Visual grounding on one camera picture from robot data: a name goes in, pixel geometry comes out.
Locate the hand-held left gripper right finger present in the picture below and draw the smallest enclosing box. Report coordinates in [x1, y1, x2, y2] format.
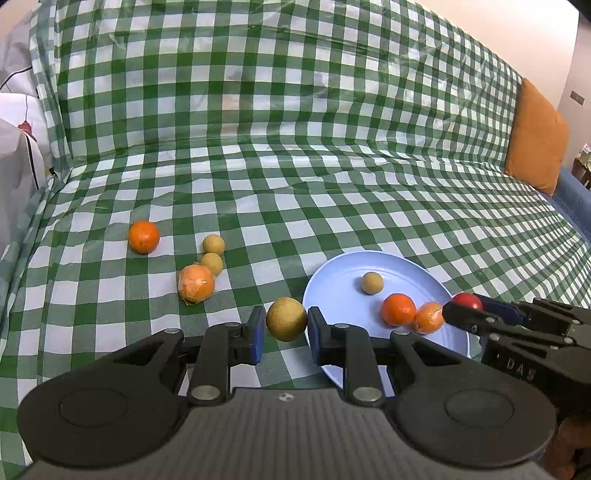
[307, 305, 468, 408]

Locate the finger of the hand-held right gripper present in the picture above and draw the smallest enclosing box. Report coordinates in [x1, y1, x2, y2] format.
[442, 301, 573, 385]
[478, 296, 578, 334]

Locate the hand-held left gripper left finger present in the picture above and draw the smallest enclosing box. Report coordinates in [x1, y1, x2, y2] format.
[99, 305, 267, 408]

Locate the red tomato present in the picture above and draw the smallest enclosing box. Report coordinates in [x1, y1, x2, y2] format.
[451, 292, 484, 313]

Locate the plastic-wrapped orange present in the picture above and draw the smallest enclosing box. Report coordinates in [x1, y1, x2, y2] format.
[412, 302, 446, 335]
[178, 264, 216, 305]

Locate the light blue plate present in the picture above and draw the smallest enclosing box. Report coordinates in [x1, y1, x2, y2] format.
[302, 250, 472, 391]

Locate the bare orange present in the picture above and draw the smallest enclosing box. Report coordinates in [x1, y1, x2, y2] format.
[381, 293, 417, 327]
[128, 221, 161, 254]

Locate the blue sofa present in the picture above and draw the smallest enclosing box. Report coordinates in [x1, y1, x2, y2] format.
[551, 167, 591, 245]

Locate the orange cushion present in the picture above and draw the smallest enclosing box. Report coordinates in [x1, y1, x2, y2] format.
[503, 78, 570, 197]

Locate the white printed bedding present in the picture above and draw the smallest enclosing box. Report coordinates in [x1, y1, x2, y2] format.
[0, 9, 57, 261]

